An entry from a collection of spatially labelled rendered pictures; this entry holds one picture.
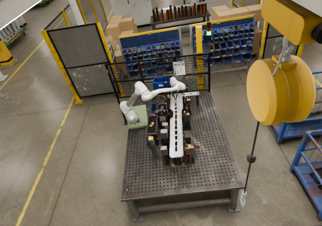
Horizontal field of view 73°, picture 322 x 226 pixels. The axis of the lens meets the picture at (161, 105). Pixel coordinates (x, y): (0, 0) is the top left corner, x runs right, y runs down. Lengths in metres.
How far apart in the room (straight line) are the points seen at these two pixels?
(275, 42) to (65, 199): 5.39
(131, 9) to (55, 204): 7.71
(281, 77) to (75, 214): 3.96
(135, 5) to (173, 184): 7.93
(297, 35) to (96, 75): 5.37
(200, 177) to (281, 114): 2.70
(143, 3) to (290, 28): 9.41
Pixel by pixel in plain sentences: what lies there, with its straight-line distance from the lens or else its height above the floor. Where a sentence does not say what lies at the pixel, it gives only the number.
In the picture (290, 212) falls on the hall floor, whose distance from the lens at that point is 3.90.
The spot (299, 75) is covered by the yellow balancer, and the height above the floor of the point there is 3.14.
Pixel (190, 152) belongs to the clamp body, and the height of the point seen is 0.96.
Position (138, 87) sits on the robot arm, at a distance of 3.21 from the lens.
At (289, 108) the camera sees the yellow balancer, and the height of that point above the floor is 3.08.
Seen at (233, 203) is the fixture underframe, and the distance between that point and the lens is 3.57.
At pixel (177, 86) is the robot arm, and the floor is 1.42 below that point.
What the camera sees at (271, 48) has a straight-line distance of 5.82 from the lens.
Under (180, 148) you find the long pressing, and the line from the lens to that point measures 3.05.
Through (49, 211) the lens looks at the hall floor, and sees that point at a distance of 4.46.
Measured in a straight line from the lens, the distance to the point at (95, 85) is 5.82.
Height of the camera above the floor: 3.40
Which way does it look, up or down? 40 degrees down
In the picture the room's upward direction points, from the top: 11 degrees counter-clockwise
